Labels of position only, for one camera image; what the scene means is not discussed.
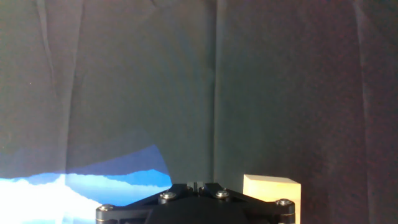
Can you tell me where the black cloth with blue print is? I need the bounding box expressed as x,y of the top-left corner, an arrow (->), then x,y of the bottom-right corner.
0,0 -> 398,224

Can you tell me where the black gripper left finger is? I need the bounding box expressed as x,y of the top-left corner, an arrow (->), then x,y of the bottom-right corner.
95,183 -> 190,224

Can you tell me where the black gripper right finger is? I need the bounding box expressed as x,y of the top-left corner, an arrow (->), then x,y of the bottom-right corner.
201,182 -> 295,224

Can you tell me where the small wooden block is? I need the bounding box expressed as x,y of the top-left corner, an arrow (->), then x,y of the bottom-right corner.
243,174 -> 302,224

